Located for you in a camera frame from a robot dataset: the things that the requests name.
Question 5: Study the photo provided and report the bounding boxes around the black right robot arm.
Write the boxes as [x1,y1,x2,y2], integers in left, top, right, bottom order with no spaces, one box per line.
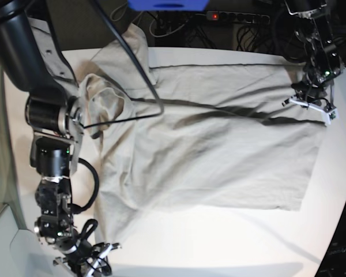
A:
[0,1,120,276]

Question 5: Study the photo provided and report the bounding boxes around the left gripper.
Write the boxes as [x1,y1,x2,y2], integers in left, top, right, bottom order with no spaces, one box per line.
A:
[282,82,337,115]

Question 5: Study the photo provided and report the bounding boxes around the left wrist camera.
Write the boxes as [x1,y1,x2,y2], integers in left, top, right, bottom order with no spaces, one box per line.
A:
[324,109,339,125]

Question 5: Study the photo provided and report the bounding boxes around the white cable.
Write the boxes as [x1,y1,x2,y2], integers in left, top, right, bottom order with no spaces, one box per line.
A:
[148,17,188,38]

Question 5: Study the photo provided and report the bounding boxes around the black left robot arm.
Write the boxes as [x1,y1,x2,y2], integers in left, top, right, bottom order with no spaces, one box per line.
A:
[272,1,344,122]

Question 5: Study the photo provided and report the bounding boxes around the beige t-shirt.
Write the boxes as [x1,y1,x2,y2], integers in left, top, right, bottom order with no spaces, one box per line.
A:
[28,17,329,246]

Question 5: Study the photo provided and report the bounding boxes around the black power strip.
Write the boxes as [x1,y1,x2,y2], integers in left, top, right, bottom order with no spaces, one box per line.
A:
[206,11,270,25]

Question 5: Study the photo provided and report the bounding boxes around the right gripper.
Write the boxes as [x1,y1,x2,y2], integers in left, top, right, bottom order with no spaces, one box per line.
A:
[53,243,122,276]

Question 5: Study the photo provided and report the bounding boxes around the blue plastic box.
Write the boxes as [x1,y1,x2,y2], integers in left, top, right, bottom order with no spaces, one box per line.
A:
[128,0,209,12]

